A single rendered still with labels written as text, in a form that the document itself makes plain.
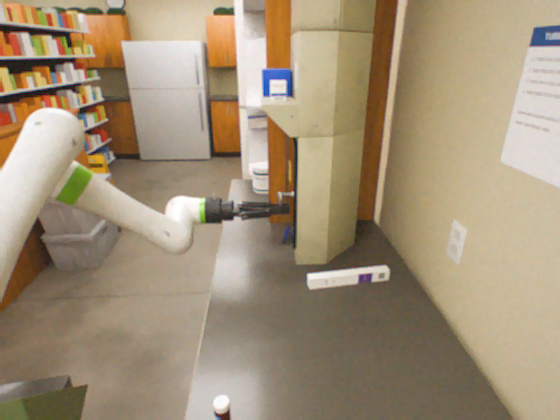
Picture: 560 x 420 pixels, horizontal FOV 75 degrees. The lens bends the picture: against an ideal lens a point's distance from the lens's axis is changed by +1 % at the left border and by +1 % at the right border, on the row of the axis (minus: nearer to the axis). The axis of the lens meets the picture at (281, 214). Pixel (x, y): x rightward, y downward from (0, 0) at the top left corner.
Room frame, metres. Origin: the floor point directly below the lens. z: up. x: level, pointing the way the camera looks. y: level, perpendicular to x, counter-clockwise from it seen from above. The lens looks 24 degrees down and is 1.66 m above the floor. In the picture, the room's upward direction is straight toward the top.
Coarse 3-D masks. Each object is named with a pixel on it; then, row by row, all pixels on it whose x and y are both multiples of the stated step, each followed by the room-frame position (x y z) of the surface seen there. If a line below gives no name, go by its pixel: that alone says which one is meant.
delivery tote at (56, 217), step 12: (108, 180) 3.09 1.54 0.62; (48, 204) 2.56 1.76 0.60; (60, 204) 2.58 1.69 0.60; (48, 216) 2.58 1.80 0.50; (60, 216) 2.59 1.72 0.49; (72, 216) 2.60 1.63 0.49; (84, 216) 2.60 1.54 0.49; (96, 216) 2.79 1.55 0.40; (48, 228) 2.59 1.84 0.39; (60, 228) 2.60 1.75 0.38; (72, 228) 2.61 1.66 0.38; (84, 228) 2.61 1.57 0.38
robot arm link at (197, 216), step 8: (176, 200) 1.16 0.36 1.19; (184, 200) 1.16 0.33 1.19; (192, 200) 1.17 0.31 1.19; (200, 200) 1.17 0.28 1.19; (168, 208) 1.14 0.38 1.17; (176, 208) 1.12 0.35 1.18; (184, 208) 1.13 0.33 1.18; (192, 208) 1.14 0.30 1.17; (200, 208) 1.15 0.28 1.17; (168, 216) 1.10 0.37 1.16; (192, 216) 1.13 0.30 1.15; (200, 216) 1.14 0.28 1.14
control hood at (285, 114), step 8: (288, 96) 1.37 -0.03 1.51; (264, 104) 1.16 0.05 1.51; (272, 104) 1.16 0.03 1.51; (280, 104) 1.15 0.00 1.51; (288, 104) 1.15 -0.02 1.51; (296, 104) 1.15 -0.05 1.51; (272, 112) 1.15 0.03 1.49; (280, 112) 1.15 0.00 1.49; (288, 112) 1.15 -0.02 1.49; (296, 112) 1.15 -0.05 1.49; (280, 120) 1.15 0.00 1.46; (288, 120) 1.15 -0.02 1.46; (296, 120) 1.15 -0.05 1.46; (288, 128) 1.15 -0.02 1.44; (296, 128) 1.15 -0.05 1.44; (296, 136) 1.15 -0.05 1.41
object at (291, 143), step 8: (288, 136) 1.39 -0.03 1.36; (288, 144) 1.39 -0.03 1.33; (288, 152) 1.39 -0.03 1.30; (288, 160) 1.38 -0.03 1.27; (288, 168) 1.38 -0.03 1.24; (288, 176) 1.38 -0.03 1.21; (288, 184) 1.38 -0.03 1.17; (288, 200) 1.37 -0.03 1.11; (288, 216) 1.37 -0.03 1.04; (288, 224) 1.37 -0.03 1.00
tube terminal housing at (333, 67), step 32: (320, 32) 1.15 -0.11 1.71; (352, 32) 1.21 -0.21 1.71; (320, 64) 1.15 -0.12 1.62; (352, 64) 1.22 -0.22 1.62; (320, 96) 1.15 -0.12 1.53; (352, 96) 1.23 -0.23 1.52; (320, 128) 1.16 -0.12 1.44; (352, 128) 1.24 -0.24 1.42; (320, 160) 1.16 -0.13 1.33; (352, 160) 1.26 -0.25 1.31; (320, 192) 1.16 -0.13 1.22; (352, 192) 1.27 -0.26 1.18; (320, 224) 1.16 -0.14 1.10; (352, 224) 1.28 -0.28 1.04; (320, 256) 1.16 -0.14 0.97
